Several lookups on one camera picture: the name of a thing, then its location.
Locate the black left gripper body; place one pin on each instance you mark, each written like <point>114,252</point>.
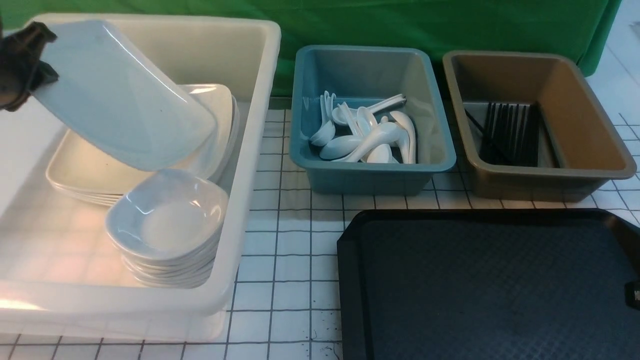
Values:
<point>22,71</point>

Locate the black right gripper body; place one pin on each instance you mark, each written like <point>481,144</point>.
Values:
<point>632,293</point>

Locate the large white square plate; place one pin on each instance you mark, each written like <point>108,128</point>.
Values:
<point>114,97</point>

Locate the stack of white square plates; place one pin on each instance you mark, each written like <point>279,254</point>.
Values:
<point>84,172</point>

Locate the brown plastic bin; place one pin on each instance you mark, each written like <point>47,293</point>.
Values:
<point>592,150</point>

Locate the bundle of black chopsticks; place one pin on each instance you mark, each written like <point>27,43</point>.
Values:
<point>516,135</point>

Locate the black serving tray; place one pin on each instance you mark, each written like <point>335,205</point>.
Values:
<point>488,284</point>

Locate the large white plastic tub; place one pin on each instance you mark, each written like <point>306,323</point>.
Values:
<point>61,276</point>

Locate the stack of white small bowls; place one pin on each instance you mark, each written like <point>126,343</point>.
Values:
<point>168,228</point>

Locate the green backdrop cloth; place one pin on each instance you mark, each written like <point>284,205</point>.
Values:
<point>575,29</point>

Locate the pile of white spoons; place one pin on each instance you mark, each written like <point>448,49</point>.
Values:
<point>377,133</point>

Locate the teal plastic bin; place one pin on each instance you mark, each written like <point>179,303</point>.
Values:
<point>361,77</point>

